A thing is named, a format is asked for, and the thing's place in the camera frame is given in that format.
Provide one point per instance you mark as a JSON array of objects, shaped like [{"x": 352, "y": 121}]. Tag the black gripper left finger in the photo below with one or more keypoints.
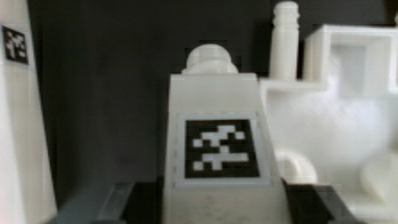
[{"x": 131, "y": 205}]

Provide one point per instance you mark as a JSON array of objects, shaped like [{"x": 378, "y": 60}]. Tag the white chair back frame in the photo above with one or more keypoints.
[{"x": 26, "y": 196}]

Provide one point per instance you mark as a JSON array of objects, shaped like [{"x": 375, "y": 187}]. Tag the small white part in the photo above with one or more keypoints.
[{"x": 222, "y": 183}]

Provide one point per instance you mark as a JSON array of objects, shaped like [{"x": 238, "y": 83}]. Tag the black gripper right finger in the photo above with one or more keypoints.
[{"x": 316, "y": 206}]

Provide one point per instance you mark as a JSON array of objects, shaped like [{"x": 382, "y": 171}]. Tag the white chair seat part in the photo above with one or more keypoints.
[{"x": 332, "y": 118}]

